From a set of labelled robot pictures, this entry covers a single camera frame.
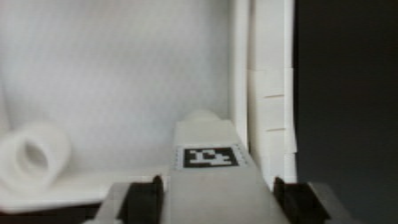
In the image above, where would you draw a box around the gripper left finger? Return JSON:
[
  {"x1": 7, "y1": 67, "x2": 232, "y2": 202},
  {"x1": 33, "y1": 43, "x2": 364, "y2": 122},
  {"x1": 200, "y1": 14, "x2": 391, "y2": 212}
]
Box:
[{"x1": 81, "y1": 176, "x2": 165, "y2": 224}]

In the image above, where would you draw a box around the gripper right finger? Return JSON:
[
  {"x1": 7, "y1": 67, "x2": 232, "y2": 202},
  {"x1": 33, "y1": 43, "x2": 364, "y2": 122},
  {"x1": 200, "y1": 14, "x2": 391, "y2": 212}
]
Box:
[{"x1": 273, "y1": 178, "x2": 362, "y2": 224}]

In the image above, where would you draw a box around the white desk leg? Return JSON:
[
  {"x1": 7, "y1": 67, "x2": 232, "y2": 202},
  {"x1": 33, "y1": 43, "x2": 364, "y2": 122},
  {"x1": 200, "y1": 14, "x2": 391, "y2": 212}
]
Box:
[{"x1": 163, "y1": 110, "x2": 289, "y2": 224}]

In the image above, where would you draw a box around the white desk top tray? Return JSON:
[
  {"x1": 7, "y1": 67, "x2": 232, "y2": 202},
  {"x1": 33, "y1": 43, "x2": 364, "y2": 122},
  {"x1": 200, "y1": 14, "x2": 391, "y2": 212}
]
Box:
[{"x1": 0, "y1": 0, "x2": 248, "y2": 213}]

